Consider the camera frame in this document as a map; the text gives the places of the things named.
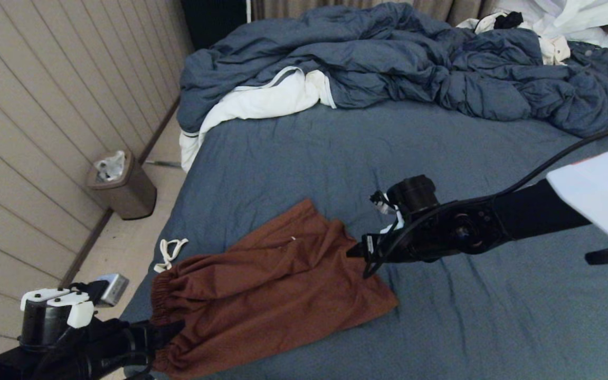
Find brown drawstring shorts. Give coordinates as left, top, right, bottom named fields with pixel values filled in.
left=148, top=198, right=400, bottom=379

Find blue bed sheet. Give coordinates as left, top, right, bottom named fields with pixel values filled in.
left=116, top=98, right=608, bottom=380

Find brown trash bin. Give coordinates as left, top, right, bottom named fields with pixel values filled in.
left=86, top=150, right=158, bottom=221

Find clear plastic bin bag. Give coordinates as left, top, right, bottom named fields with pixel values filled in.
left=94, top=150, right=127, bottom=183

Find crumpled blue duvet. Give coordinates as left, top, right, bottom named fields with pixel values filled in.
left=177, top=1, right=608, bottom=139

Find cream buttoned shirt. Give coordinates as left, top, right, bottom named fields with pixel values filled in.
left=457, top=11, right=573, bottom=65

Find small black garment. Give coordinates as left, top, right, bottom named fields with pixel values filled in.
left=494, top=11, right=525, bottom=29

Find beige curtain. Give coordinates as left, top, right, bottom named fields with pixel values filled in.
left=251, top=0, right=497, bottom=26

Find blue denim garment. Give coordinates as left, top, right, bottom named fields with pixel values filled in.
left=568, top=40, right=608, bottom=80

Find white crumpled garment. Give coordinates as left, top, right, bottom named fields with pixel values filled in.
left=494, top=0, right=608, bottom=47

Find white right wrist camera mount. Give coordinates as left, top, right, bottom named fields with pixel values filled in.
left=370, top=191, right=405, bottom=234

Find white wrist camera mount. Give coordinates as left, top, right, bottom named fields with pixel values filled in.
left=20, top=288, right=95, bottom=329
left=370, top=191, right=405, bottom=234

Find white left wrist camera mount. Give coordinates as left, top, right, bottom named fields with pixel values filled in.
left=20, top=288, right=95, bottom=329

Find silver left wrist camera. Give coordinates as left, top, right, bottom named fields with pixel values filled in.
left=96, top=273, right=129, bottom=308

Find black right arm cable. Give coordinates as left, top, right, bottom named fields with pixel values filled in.
left=362, top=122, right=608, bottom=279

